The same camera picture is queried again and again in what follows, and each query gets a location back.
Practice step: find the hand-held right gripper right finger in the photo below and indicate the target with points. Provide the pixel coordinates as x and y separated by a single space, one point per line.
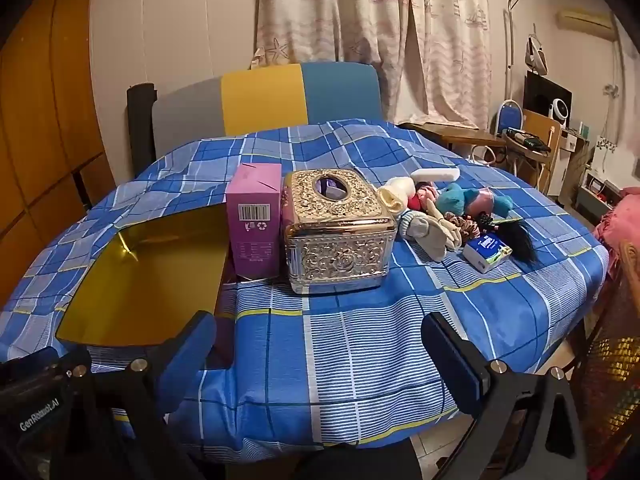
452 365

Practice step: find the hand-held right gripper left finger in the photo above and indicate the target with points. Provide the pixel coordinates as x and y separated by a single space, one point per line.
187 352

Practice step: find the gold tin box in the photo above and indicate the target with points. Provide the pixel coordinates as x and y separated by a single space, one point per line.
150 285

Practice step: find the blue tissue pack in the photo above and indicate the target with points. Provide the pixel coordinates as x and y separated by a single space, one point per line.
487 252

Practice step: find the cream woven cloth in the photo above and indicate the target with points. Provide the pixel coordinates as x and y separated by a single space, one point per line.
442 237

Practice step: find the brown scrunchie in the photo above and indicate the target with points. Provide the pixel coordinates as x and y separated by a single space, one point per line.
457 222

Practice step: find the blue plush toy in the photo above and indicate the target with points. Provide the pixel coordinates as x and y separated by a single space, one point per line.
452 200

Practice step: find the red scrunchie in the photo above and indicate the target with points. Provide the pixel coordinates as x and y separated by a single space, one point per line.
415 202

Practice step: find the white towel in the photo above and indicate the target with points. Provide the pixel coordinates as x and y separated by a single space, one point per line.
395 197

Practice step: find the white foam block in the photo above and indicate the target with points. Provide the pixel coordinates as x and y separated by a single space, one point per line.
435 175

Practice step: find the blue plaid tablecloth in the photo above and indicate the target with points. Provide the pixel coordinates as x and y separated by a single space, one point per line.
375 340

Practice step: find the purple cardboard box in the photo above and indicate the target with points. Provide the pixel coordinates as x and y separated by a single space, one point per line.
252 220

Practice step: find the dark mesh basket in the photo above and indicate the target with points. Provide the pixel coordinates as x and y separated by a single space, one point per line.
617 360

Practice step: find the ornate silver tissue box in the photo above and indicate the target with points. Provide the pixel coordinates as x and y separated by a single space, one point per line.
340 240

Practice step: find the pink cloth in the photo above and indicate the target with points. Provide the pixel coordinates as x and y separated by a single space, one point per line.
617 220

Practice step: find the wooden desk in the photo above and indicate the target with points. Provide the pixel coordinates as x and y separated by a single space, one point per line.
450 135

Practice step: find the blue padded chair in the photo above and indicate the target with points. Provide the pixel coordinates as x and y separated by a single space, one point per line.
509 116

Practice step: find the grey yellow blue chair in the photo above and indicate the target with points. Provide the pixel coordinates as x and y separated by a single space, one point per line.
260 100

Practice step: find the wooden wardrobe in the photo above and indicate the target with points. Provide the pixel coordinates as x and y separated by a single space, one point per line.
40 135

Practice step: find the white desk fan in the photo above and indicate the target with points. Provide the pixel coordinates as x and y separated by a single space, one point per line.
559 115

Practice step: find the black monitor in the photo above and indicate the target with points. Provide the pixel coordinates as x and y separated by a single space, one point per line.
545 92

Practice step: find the white floor lamp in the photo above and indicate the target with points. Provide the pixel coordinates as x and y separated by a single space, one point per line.
511 45

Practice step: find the ship print curtain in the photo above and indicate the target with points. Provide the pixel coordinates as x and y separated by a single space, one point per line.
360 20

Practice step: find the wall air conditioner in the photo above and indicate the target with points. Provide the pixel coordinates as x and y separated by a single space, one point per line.
585 22

